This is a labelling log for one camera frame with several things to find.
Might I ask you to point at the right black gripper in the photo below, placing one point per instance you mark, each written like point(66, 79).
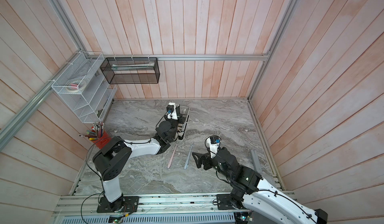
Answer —
point(203, 157)

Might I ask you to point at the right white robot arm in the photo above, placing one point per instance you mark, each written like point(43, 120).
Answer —
point(252, 192)

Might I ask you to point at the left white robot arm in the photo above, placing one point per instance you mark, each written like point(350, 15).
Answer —
point(111, 159)

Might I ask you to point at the pink toothbrush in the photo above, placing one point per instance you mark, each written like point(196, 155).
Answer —
point(172, 157)

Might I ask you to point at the grey bar on table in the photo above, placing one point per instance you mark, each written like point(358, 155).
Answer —
point(256, 161)

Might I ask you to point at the red pen cup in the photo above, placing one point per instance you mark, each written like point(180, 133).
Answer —
point(102, 141)

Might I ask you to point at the pens in red cup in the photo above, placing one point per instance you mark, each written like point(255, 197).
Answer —
point(96, 132)

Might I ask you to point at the tape roll on shelf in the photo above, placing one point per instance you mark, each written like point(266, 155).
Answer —
point(75, 86)

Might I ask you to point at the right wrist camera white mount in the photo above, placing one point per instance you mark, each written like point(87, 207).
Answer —
point(213, 143)

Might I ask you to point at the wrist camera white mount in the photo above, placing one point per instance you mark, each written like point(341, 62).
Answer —
point(213, 143)
point(171, 112)

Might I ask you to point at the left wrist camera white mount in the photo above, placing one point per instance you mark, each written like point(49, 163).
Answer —
point(171, 112)

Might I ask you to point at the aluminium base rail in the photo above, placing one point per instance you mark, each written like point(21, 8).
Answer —
point(153, 209)

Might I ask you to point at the black wire mesh basket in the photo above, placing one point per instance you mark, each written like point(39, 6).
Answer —
point(131, 70)

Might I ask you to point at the white wire mesh shelf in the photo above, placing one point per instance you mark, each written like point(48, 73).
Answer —
point(84, 88)

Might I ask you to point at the horizontal aluminium wall rail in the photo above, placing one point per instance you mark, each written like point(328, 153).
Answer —
point(196, 57)

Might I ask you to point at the left aluminium wall rail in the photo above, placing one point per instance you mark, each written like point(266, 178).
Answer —
point(21, 118)

